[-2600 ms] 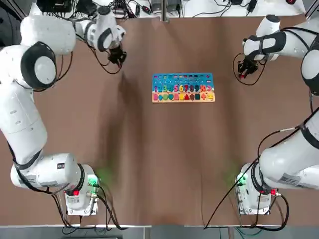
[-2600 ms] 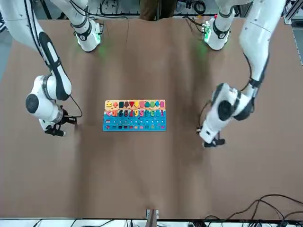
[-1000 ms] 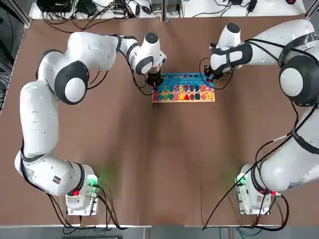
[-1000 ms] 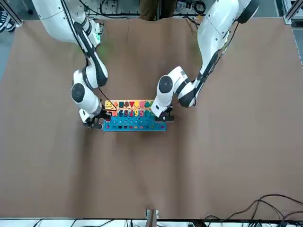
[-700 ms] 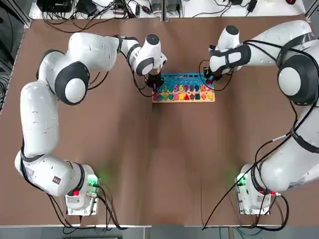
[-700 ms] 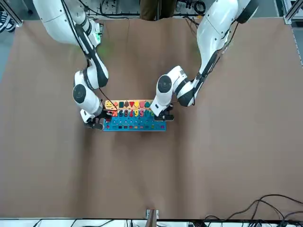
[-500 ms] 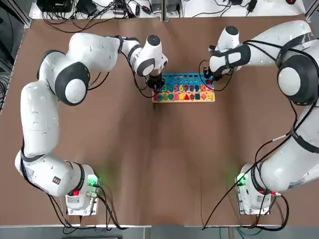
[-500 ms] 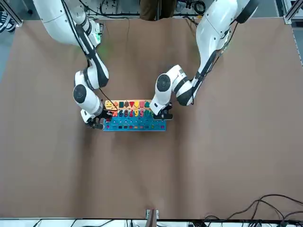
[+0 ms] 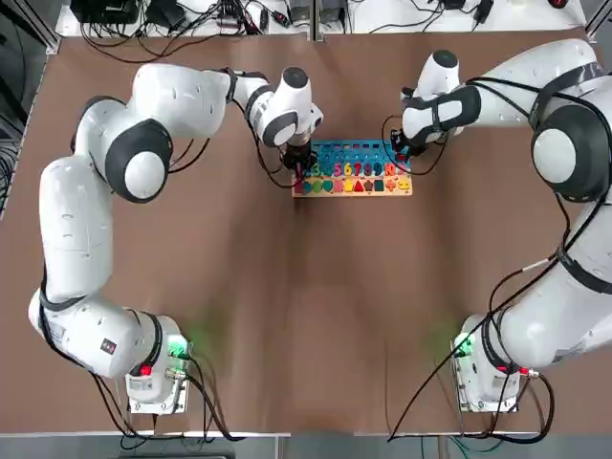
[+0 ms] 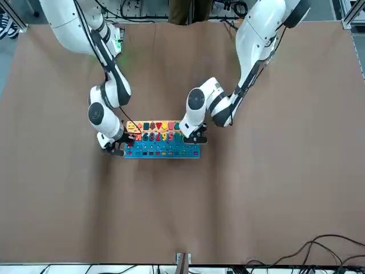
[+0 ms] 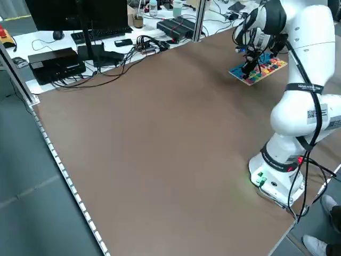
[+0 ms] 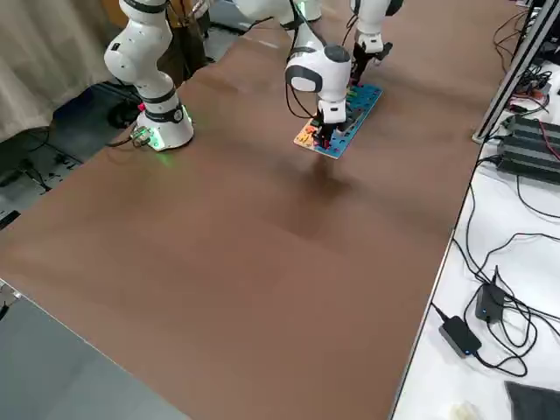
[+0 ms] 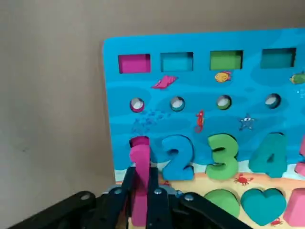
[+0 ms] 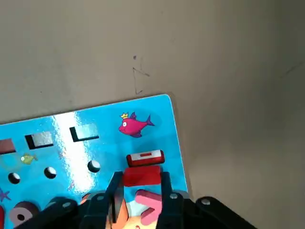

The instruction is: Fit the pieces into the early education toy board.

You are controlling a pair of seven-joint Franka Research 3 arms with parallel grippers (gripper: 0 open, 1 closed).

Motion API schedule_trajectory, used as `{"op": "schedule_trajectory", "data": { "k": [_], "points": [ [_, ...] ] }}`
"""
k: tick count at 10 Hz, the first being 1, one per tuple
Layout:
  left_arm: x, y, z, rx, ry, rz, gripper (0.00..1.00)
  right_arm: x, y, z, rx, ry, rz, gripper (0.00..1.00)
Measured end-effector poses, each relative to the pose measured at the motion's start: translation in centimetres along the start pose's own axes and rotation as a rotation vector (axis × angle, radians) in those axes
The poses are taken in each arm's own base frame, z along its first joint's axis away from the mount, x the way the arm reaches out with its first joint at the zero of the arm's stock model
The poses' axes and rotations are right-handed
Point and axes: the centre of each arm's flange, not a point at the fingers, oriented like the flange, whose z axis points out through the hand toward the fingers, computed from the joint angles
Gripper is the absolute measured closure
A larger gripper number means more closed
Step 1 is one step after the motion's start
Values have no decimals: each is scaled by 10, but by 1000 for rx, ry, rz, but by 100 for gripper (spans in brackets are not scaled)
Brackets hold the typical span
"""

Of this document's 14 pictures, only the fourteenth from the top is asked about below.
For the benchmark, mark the pink greater-than sign piece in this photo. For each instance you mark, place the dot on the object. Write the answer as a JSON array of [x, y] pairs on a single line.
[[150, 198]]

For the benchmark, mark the orange number ten piece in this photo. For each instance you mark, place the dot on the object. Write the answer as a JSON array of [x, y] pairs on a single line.
[[124, 212]]

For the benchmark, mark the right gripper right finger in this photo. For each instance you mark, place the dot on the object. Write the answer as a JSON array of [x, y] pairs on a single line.
[[181, 214]]

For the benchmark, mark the number eight piece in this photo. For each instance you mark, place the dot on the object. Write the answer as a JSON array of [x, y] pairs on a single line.
[[1, 215]]

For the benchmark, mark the number nine piece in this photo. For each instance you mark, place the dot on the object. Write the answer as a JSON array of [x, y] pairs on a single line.
[[29, 207]]

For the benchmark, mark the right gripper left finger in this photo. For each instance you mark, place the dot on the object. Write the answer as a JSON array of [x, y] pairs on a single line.
[[95, 212]]

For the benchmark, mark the colourful wooden toy board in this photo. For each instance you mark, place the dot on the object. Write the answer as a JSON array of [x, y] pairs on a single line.
[[59, 119]]

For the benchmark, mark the red minus sign block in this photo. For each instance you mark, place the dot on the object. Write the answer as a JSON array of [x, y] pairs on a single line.
[[141, 176]]

